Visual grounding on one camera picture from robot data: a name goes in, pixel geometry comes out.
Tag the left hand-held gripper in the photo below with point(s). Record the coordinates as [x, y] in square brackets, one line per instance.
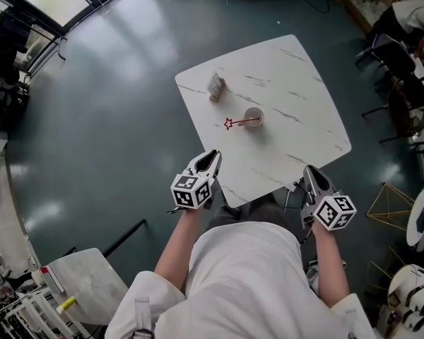
[191, 191]

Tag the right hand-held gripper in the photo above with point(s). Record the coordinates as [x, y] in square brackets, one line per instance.
[334, 212]

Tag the red star stick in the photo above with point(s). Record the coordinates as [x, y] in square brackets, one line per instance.
[242, 121]

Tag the clear cup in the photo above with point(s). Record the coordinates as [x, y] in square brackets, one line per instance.
[258, 123]

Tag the person's right forearm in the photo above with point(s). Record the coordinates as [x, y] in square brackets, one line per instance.
[330, 267]

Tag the person's left forearm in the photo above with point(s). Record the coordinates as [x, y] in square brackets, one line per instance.
[178, 245]

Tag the person's grey trousers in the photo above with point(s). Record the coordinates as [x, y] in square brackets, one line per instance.
[254, 210]

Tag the small card holder box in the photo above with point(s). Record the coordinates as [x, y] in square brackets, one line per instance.
[216, 87]

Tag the small round white table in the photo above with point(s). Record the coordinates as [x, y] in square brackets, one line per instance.
[418, 221]

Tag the round wooden chair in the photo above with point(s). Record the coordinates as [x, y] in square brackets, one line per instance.
[408, 108]

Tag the person's white shirt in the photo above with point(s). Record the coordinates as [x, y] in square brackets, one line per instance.
[244, 284]

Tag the black chair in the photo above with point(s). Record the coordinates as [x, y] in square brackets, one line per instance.
[392, 53]

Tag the white marble side table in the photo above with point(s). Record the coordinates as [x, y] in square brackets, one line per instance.
[88, 284]

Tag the red and white box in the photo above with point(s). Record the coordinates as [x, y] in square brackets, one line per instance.
[53, 279]

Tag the yellow marker pen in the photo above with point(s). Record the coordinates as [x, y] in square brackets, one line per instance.
[66, 304]

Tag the black floor rail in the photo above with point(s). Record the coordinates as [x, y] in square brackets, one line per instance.
[125, 237]

